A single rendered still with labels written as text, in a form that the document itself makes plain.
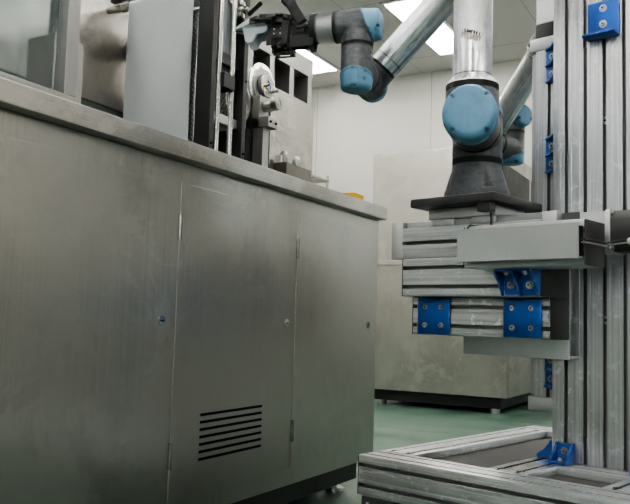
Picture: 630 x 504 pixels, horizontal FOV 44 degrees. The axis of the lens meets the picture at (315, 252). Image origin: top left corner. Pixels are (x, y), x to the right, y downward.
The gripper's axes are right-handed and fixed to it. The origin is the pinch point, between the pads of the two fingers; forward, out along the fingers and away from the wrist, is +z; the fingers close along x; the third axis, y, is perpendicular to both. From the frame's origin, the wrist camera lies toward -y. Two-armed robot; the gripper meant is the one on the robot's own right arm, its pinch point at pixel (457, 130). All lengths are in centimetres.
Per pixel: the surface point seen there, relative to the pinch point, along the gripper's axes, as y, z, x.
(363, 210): 55, -19, -31
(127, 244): 111, -69, -98
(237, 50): 40, -27, -89
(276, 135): 17, 58, -42
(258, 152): 54, -8, -65
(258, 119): 45, -8, -70
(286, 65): -14, 63, -50
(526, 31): -247, 217, 148
